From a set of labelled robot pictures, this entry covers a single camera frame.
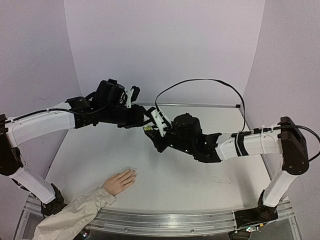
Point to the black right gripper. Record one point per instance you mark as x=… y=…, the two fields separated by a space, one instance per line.
x=158 y=135

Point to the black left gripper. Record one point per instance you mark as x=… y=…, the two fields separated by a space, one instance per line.
x=138 y=118

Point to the aluminium table rail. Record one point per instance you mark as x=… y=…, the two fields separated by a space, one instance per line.
x=196 y=105
x=168 y=222

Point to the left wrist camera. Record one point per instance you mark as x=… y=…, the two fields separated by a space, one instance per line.
x=131 y=96

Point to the yellow nail polish bottle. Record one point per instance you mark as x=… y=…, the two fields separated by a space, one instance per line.
x=147 y=128

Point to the aluminium table front rail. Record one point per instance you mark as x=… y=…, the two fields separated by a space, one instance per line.
x=168 y=222

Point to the beige sleeved forearm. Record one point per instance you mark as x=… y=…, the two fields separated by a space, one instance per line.
x=69 y=222

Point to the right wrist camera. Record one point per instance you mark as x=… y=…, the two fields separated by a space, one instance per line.
x=160 y=120

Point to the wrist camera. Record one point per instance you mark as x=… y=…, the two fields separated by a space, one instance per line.
x=131 y=96
x=160 y=120

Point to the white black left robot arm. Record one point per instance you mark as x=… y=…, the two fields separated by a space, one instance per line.
x=111 y=103

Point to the bare human hand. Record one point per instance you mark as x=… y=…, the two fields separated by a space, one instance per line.
x=119 y=182

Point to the aluminium table rear rail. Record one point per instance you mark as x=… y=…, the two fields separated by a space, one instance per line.
x=196 y=105

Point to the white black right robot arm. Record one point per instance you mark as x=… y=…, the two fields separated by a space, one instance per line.
x=283 y=139

